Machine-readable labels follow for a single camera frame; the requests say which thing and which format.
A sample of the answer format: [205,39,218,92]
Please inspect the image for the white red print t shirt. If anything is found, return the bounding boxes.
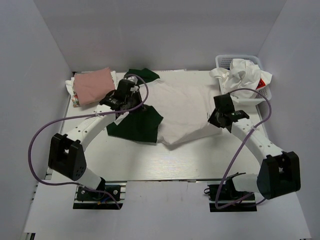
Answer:
[209,58,273,99]

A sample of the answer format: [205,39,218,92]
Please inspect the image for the white green sleeved t shirt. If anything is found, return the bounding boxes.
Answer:
[106,71,222,146]

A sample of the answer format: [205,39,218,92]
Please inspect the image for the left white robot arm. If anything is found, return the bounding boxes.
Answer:
[48,74,144,200]

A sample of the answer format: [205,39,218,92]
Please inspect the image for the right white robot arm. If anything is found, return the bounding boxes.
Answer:
[208,94,301,200]

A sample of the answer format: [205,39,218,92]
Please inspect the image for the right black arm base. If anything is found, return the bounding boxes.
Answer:
[203,172,257,213]

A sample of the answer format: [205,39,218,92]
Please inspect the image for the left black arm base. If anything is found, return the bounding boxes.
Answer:
[73,182,126,210]

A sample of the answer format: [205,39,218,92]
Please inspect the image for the folded pink t shirt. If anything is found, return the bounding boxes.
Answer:
[73,67,115,107]

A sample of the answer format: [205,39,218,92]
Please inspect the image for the folded white patterned t shirt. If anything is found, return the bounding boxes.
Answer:
[65,71,118,108]

